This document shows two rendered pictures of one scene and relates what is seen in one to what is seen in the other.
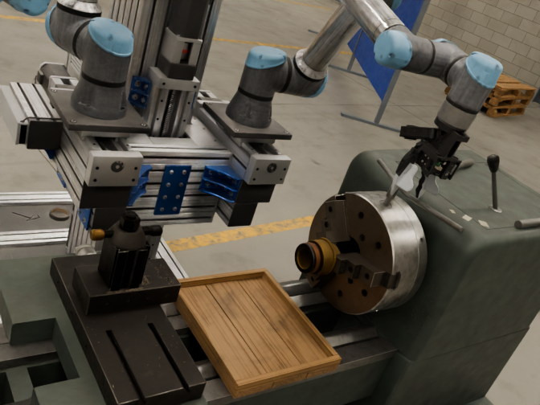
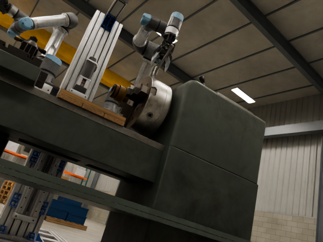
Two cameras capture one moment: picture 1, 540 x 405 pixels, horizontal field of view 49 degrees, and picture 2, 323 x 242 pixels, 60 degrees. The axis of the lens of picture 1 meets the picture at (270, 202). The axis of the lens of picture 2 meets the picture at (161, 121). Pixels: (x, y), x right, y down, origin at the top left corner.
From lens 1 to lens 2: 154 cm
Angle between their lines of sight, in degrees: 50
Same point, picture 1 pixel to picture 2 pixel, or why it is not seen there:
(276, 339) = not seen: hidden behind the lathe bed
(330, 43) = (140, 77)
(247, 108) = (106, 105)
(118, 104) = (49, 78)
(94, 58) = (44, 61)
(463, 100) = (170, 23)
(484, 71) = (175, 13)
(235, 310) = not seen: hidden behind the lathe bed
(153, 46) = (71, 84)
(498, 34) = not seen: outside the picture
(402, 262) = (157, 85)
